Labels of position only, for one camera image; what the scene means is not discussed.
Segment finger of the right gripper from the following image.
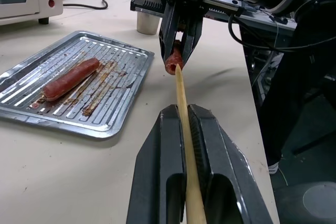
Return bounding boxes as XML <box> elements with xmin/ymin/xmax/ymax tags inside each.
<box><xmin>158</xmin><ymin>3</ymin><xmax>182</xmax><ymax>65</ymax></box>
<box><xmin>180</xmin><ymin>17</ymin><xmax>204</xmax><ymax>65</ymax></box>

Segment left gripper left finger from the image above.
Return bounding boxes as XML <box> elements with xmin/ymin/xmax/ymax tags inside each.
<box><xmin>125</xmin><ymin>104</ymin><xmax>188</xmax><ymax>224</ymax></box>

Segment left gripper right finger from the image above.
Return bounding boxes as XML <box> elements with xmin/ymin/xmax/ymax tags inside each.
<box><xmin>187</xmin><ymin>103</ymin><xmax>274</xmax><ymax>224</ymax></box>

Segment red brown sausage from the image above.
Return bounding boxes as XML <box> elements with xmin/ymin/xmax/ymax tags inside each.
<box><xmin>42</xmin><ymin>57</ymin><xmax>101</xmax><ymax>102</ymax></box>
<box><xmin>164</xmin><ymin>39</ymin><xmax>185</xmax><ymax>76</ymax></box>

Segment wooden skewer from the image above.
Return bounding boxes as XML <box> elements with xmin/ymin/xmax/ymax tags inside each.
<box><xmin>175</xmin><ymin>63</ymin><xmax>208</xmax><ymax>224</ymax></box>

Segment metal cup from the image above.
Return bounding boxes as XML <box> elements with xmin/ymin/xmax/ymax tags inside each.
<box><xmin>136</xmin><ymin>0</ymin><xmax>161</xmax><ymax>36</ymax></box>

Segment white shoe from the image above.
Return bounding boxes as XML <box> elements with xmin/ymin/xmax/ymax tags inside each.
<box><xmin>267</xmin><ymin>155</ymin><xmax>284</xmax><ymax>175</ymax></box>

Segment silver baking tray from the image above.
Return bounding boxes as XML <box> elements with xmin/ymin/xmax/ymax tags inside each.
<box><xmin>0</xmin><ymin>30</ymin><xmax>155</xmax><ymax>141</ymax></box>

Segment dark round base with disc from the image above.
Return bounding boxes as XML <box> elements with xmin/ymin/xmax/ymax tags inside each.
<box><xmin>271</xmin><ymin>180</ymin><xmax>336</xmax><ymax>224</ymax></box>

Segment person's leg in black trousers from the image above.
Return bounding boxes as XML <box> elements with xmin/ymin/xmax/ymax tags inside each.
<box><xmin>258</xmin><ymin>0</ymin><xmax>336</xmax><ymax>166</ymax></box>

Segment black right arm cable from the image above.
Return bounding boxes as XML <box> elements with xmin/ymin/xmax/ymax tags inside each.
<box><xmin>227</xmin><ymin>0</ymin><xmax>336</xmax><ymax>53</ymax></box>

